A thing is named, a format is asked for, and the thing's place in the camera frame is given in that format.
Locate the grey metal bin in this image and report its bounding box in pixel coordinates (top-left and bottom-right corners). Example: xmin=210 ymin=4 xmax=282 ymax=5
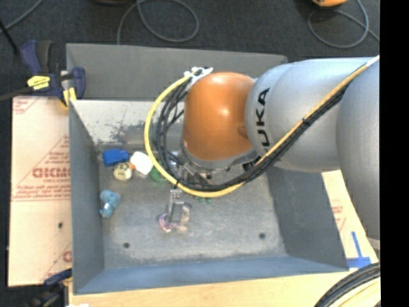
xmin=65 ymin=43 xmax=350 ymax=295

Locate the pale round toy with face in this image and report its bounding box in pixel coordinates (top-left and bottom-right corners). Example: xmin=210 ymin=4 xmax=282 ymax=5
xmin=112 ymin=162 xmax=134 ymax=182

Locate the green round thing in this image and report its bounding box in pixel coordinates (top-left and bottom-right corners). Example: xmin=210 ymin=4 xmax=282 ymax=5
xmin=150 ymin=167 xmax=167 ymax=184

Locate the blue sponge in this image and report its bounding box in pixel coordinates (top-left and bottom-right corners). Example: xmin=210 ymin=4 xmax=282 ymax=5
xmin=102 ymin=148 xmax=130 ymax=168

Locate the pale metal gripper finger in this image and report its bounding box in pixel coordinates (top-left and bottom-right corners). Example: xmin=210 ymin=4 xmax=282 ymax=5
xmin=167 ymin=189 xmax=186 ymax=225

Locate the light blue toy elephant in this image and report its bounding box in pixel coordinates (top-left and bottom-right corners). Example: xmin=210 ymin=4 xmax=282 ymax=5
xmin=98 ymin=189 xmax=122 ymax=219

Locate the brown cardboard board, red print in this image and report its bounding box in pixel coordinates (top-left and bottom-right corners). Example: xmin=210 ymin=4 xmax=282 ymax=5
xmin=6 ymin=95 xmax=380 ymax=288

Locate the white bottle with orange cap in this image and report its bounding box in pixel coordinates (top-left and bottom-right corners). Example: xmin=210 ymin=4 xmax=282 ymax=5
xmin=128 ymin=151 xmax=155 ymax=177

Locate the clear pink and purple thing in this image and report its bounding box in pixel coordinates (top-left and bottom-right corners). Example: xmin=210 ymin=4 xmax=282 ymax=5
xmin=157 ymin=203 xmax=192 ymax=234

